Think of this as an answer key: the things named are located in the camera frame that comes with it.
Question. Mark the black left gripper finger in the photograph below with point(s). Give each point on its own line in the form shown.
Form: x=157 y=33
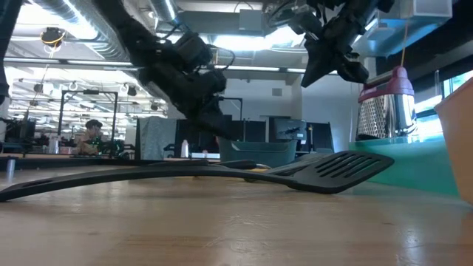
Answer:
x=203 y=114
x=223 y=131

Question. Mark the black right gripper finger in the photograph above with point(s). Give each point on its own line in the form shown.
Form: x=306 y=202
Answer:
x=353 y=68
x=316 y=63

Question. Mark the thin black slotted spatula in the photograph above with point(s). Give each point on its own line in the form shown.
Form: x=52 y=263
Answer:
x=332 y=177

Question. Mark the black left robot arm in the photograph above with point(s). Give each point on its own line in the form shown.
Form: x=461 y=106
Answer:
x=122 y=22

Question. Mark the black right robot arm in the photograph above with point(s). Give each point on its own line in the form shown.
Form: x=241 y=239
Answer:
x=354 y=14

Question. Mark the white plastic bottle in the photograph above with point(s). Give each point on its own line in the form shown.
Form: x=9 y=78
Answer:
x=184 y=149

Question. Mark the grey-blue plastic bin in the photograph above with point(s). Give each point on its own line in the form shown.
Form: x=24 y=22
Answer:
x=258 y=153

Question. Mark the steel box grater red trim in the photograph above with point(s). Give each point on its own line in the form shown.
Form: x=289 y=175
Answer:
x=384 y=114

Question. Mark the black computer monitor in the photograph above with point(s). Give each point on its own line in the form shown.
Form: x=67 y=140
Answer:
x=290 y=129

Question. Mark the teal plastic tray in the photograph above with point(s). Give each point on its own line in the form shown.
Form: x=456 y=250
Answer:
x=406 y=166

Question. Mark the person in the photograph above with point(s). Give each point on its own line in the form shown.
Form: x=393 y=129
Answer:
x=92 y=134

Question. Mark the orange plastic bin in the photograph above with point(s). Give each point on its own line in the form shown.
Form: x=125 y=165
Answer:
x=460 y=147

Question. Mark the silver ceiling duct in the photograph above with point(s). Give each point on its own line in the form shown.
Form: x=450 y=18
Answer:
x=85 y=33

